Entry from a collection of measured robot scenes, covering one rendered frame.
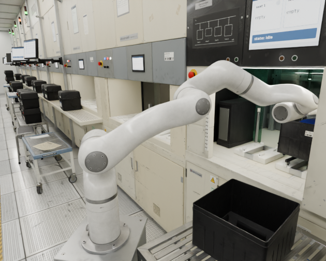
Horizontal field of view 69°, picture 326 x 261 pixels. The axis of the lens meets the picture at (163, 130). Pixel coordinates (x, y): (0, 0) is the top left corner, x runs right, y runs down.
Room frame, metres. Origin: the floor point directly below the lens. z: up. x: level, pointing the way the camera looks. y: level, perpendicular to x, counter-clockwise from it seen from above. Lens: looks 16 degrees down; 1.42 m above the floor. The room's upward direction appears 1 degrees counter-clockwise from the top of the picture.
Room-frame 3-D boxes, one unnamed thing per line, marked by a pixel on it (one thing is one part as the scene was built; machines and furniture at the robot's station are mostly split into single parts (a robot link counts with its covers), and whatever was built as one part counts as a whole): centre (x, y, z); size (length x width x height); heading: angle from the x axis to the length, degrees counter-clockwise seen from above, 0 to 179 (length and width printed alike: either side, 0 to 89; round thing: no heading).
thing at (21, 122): (4.30, 2.45, 0.24); 0.94 x 0.53 x 0.48; 34
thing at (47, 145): (2.74, 1.43, 0.47); 0.31 x 0.23 x 0.02; 56
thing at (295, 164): (1.12, -0.74, 0.89); 0.22 x 0.21 x 0.04; 124
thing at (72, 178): (2.90, 1.51, 0.24); 0.97 x 0.52 x 0.48; 37
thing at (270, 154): (1.34, -0.58, 0.89); 0.22 x 0.21 x 0.04; 124
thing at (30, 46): (3.70, 1.75, 1.59); 0.50 x 0.41 x 0.36; 124
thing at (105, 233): (0.79, 0.24, 0.85); 0.19 x 0.19 x 0.18
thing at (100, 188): (0.82, 0.25, 1.07); 0.19 x 0.12 x 0.24; 14
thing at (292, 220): (0.74, -0.29, 0.85); 0.28 x 0.28 x 0.17; 43
